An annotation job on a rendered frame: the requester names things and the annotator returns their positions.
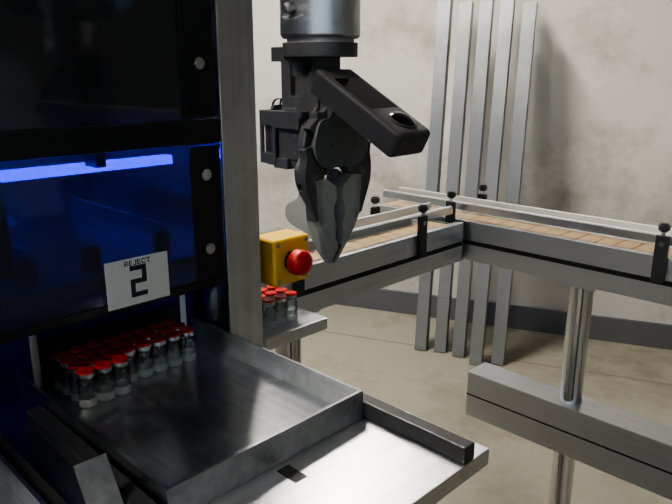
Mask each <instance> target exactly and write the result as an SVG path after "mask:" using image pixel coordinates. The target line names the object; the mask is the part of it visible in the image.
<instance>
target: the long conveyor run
mask: <svg viewBox="0 0 672 504"><path fill-rule="evenodd" d="M479 190H480V191H481V193H479V194H478V196H477V198H470V197H464V196H457V195H456V192H455V191H448V192H447V194H444V193H438V192H431V191H425V190H418V189H412V188H405V187H399V191H392V190H386V189H385V190H383V197H387V198H393V199H399V200H398V201H393V202H389V203H384V204H377V206H380V213H383V212H388V211H392V210H396V209H401V208H405V207H410V206H414V205H419V204H423V203H427V202H430V203H431V205H430V210H434V209H438V208H442V207H446V206H452V207H453V214H450V215H446V216H442V217H438V218H435V219H431V220H436V221H441V222H446V223H454V222H463V223H464V237H463V256H462V259H467V260H471V261H475V262H480V263H484V264H488V265H493V266H497V267H501V268H506V269H510V270H514V271H519V272H523V273H527V274H532V275H536V276H541V277H545V278H549V279H554V280H558V281H562V282H567V283H571V284H575V285H580V286H584V287H588V288H593V289H597V290H601V291H606V292H610V293H614V294H619V295H623V296H627V297H632V298H636V299H640V300H645V301H649V302H653V303H658V304H662V305H666V306H671V307H672V228H671V225H669V223H665V222H662V223H661V224H659V225H658V226H652V225H646V224H639V223H633V222H626V221H620V220H613V219H607V218H600V217H594V216H587V215H581V214H574V213H568V212H561V211H555V210H548V209H542V208H535V207H529V206H522V205H516V204H509V203H503V202H496V201H490V200H487V194H484V191H486V190H487V185H486V184H480V185H479Z"/></svg>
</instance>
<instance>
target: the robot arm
mask: <svg viewBox="0 0 672 504"><path fill-rule="evenodd" d="M360 15H361V0H280V36H281V37H282V38H283V39H287V42H284V43H282V47H271V62H281V88H282V98H276V99H274V100H273V102H272V105H271V109H264V110H259V122H260V155H261V162H262V163H267V164H270V165H274V168H281V169H287V170H288V169H294V177H295V183H296V187H297V189H298V192H299V193H298V197H297V198H296V199H295V200H293V201H291V202H289V203H288V204H287V205H286V208H285V214H286V218H287V220H288V221H289V223H290V224H292V225H293V226H295V227H297V228H298V229H300V230H302V231H303V232H305V233H306V234H308V235H310V236H311V239H312V240H313V242H314V245H315V248H316V250H317V252H318V253H319V255H320V256H321V258H322V259H323V260H324V262H325V263H327V264H331V263H335V262H336V261H337V260H338V258H339V256H340V254H341V253H342V251H343V249H344V247H345V245H346V243H347V241H348V239H349V237H350V235H351V233H352V231H353V229H354V226H355V224H356V221H357V218H358V215H359V213H360V212H361V211H362V208H363V204H364V201H365V197H366V194H367V190H368V186H369V182H370V176H371V158H370V145H371V143H372V144H373V145H374V146H375V147H377V148H378V149H379V150H380V151H381V152H383V153H384V154H385V155H386V156H388V157H391V158H392V157H399V156H405V155H412V154H418V153H421V152H422V151H423V149H424V147H425V145H426V143H427V141H428V139H429V136H430V131H429V129H427V128H426V127H425V126H424V125H422V124H421V123H420V122H418V121H417V120H416V119H415V118H413V117H412V116H411V115H409V114H408V113H407V112H405V111H404V110H403V109H402V108H400V107H399V106H398V105H396V104H395V103H394V102H392V101H391V100H390V99H389V98H387V97H386V96H385V95H383V94H382V93H381V92H379V91H378V90H377V89H376V88H374V87H373V86H372V85H370V84H369V83H368V82H366V81H365V80H364V79H363V78H361V77H360V76H359V75H357V74H356V73H355V72H353V71H352V70H351V69H340V58H341V57H358V43H356V42H354V39H358V38H359V37H360ZM278 99H280V101H279V105H274V103H275V101H276V100H278ZM281 102H282V105H281ZM264 125H265V135H264ZM265 146H266V151H265ZM337 167H339V168H340V169H341V170H342V171H341V170H339V169H333V168H337ZM325 175H327V177H326V178H324V177H325Z"/></svg>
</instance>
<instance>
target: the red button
mask: <svg viewBox="0 0 672 504"><path fill-rule="evenodd" d="M286 265H287V269H288V271H289V273H291V274H292V275H296V276H299V277H301V276H304V275H306V274H308V273H309V272H310V270H311V268H312V265H313V259H312V256H311V255H310V253H309V252H308V251H306V250H302V249H295V250H293V251H292V252H291V253H290V254H289V256H288V258H287V264H286Z"/></svg>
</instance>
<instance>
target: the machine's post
mask: <svg viewBox="0 0 672 504"><path fill-rule="evenodd" d="M211 20H212V41H213V62H214V83H215V104H216V116H215V118H211V119H219V120H220V135H221V142H217V143H220V157H221V178H222V199H223V221H224V242H225V264H226V275H227V283H224V284H220V285H217V286H213V287H209V288H206V289H203V295H204V312H205V322H207V323H209V324H211V325H214V326H216V327H218V328H221V329H223V330H225V331H228V332H230V333H232V334H234V335H237V336H239V337H241V338H244V339H246V340H248V341H251V342H253V343H255V344H257V345H260V346H262V347H263V322H262V291H261V259H260V228H259V197H258V165H257V134H256V102H255V71H254V39H253V8H252V0H211Z"/></svg>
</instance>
